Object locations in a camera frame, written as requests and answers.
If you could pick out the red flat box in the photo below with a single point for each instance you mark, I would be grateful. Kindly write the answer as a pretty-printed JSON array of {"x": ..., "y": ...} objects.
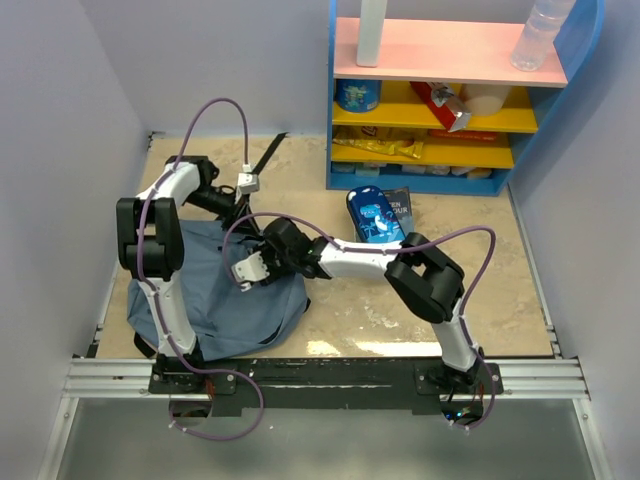
[{"x": 465, "y": 135}]

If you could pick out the blue wooden shelf unit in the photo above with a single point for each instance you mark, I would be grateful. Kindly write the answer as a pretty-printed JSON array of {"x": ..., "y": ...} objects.
[{"x": 455, "y": 53}]

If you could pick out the blue dinosaur pencil case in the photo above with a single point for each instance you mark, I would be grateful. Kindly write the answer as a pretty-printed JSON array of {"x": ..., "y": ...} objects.
[{"x": 372, "y": 215}]

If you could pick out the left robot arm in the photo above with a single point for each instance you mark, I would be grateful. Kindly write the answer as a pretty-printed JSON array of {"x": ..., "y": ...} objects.
[{"x": 151, "y": 248}]

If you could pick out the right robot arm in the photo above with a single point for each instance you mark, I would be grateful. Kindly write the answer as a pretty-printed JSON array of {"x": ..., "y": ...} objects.
[{"x": 428, "y": 281}]

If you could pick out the dark blue book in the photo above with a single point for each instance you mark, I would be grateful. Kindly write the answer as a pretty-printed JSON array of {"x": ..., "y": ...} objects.
[{"x": 401, "y": 205}]

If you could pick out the white tall bottle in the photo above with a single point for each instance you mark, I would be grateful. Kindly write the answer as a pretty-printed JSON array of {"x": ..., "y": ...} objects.
[{"x": 371, "y": 24}]

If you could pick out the aluminium rail frame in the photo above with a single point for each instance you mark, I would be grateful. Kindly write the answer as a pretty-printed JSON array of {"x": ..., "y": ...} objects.
[{"x": 541, "y": 427}]

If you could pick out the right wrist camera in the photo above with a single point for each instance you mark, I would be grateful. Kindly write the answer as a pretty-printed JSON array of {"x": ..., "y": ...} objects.
[{"x": 249, "y": 271}]

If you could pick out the yellow chips bag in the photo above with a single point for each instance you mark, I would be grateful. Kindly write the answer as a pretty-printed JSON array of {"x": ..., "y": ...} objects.
[{"x": 387, "y": 141}]

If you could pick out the blue snack can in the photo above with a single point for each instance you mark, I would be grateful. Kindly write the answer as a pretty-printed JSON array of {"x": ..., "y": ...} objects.
[{"x": 358, "y": 95}]

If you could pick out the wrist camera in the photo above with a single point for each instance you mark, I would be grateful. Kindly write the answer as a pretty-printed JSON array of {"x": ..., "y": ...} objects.
[
  {"x": 247, "y": 184},
  {"x": 249, "y": 271}
]

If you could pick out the red silver snack box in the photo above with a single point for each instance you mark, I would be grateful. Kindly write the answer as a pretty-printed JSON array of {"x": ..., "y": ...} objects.
[{"x": 443, "y": 103}]

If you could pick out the white round container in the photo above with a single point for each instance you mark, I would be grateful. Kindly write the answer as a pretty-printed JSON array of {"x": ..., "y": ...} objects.
[{"x": 484, "y": 99}]

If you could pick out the blue fabric backpack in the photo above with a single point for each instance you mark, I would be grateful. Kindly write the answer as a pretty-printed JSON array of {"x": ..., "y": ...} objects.
[{"x": 227, "y": 321}]

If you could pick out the clear plastic water bottle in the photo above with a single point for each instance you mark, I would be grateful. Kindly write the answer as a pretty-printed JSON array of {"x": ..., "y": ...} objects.
[{"x": 543, "y": 25}]

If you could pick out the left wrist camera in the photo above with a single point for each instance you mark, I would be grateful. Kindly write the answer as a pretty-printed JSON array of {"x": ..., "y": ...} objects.
[{"x": 247, "y": 184}]

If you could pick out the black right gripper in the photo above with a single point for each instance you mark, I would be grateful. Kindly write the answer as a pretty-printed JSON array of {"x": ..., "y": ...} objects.
[{"x": 265, "y": 249}]

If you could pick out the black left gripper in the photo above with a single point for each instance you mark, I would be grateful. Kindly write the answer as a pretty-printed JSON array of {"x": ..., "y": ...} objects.
[{"x": 237, "y": 211}]

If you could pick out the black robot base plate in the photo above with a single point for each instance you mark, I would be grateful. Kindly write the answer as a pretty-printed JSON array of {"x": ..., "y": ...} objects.
[{"x": 421, "y": 385}]

